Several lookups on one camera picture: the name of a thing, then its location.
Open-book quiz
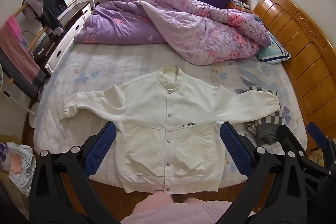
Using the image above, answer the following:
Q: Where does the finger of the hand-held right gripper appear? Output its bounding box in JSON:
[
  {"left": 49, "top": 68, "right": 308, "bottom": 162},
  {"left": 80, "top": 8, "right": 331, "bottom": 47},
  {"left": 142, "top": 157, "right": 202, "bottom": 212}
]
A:
[
  {"left": 307, "top": 122, "right": 336, "bottom": 161},
  {"left": 276, "top": 124, "right": 332, "bottom": 178}
]

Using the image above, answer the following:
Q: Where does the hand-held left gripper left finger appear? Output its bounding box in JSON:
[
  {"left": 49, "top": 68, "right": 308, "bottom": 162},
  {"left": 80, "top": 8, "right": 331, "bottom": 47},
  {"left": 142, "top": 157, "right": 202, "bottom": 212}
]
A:
[{"left": 28, "top": 122, "right": 121, "bottom": 224}]

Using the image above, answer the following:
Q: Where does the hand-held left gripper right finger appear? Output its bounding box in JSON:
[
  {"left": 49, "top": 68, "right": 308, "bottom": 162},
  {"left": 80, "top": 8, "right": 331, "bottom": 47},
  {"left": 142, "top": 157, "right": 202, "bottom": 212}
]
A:
[{"left": 220, "top": 121, "right": 313, "bottom": 224}]

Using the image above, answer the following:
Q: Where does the white snap-button jacket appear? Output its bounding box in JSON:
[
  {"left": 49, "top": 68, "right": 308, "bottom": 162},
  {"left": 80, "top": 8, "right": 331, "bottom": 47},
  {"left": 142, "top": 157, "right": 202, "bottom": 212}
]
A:
[{"left": 57, "top": 66, "right": 281, "bottom": 193}]

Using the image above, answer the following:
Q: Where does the pile of pale clothes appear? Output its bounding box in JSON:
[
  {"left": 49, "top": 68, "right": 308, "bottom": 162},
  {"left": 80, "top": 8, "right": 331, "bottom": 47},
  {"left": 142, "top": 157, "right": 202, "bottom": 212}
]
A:
[{"left": 7, "top": 141, "right": 37, "bottom": 197}]

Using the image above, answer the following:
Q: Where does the yellow packet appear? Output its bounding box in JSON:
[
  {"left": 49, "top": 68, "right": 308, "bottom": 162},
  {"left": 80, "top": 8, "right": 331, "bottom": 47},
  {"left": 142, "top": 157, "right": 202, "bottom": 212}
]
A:
[{"left": 310, "top": 149, "right": 326, "bottom": 167}]

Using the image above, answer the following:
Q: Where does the grey checkered garment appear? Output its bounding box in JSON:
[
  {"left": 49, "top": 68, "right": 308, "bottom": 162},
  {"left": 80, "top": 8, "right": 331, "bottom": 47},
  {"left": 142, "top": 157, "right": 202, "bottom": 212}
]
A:
[{"left": 235, "top": 76, "right": 284, "bottom": 147}]

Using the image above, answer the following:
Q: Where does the pale floral bed sheet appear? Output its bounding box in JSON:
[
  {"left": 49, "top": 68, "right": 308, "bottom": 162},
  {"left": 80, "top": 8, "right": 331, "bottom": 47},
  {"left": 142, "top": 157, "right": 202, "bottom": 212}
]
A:
[{"left": 34, "top": 43, "right": 307, "bottom": 188}]

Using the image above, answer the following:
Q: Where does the teal pillow with blue stripes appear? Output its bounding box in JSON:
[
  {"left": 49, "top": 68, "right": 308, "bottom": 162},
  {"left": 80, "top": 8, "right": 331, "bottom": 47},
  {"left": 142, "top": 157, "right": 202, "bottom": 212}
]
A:
[{"left": 256, "top": 30, "right": 291, "bottom": 64}]

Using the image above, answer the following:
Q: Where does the person's pink padded clothing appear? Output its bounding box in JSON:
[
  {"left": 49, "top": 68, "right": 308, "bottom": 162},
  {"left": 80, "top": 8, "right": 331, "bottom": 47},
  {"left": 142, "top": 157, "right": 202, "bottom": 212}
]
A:
[{"left": 121, "top": 191, "right": 256, "bottom": 224}]

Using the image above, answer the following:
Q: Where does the purple printed cloth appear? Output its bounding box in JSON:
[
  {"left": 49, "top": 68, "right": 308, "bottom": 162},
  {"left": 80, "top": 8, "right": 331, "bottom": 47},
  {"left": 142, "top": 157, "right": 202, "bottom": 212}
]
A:
[{"left": 0, "top": 142, "right": 13, "bottom": 172}]

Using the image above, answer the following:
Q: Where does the dark grey cloth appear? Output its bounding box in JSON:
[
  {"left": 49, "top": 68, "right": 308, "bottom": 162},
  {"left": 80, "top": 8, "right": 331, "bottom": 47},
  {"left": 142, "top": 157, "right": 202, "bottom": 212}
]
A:
[{"left": 0, "top": 51, "right": 46, "bottom": 98}]

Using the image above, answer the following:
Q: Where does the white floor fan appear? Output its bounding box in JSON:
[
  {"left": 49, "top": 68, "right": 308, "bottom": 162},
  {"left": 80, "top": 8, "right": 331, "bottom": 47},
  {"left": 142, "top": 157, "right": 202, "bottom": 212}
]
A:
[{"left": 0, "top": 64, "right": 6, "bottom": 95}]

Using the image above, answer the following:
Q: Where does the white desk with dark top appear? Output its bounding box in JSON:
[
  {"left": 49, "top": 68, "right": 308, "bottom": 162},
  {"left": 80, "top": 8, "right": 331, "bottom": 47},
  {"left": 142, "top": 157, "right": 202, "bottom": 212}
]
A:
[{"left": 31, "top": 1, "right": 92, "bottom": 75}]

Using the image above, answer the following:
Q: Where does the pink towel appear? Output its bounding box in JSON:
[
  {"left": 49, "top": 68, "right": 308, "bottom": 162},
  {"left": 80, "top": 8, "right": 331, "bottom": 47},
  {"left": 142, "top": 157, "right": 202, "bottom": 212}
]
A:
[{"left": 0, "top": 15, "right": 40, "bottom": 84}]

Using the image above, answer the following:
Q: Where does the purple floral quilt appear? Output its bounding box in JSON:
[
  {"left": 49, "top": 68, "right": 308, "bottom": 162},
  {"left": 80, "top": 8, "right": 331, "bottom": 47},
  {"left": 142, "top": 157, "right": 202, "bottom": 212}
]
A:
[{"left": 73, "top": 0, "right": 271, "bottom": 65}]

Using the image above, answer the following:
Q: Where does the wooden nightstand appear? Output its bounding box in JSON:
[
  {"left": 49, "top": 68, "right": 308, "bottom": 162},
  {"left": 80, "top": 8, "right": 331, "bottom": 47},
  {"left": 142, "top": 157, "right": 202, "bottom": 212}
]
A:
[{"left": 227, "top": 0, "right": 254, "bottom": 14}]

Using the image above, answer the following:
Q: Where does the black hoodie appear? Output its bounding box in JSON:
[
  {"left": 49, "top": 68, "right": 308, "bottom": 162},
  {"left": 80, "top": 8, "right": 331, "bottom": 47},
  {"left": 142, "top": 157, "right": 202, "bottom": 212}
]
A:
[{"left": 22, "top": 0, "right": 68, "bottom": 36}]

